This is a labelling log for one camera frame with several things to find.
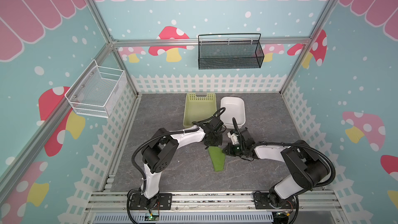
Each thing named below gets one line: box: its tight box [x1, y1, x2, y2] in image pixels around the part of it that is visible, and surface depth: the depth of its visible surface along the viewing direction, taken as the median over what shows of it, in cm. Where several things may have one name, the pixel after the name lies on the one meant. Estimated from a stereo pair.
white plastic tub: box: [219, 96, 246, 130], surface depth 111 cm
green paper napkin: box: [207, 146, 226, 172], surface depth 89 cm
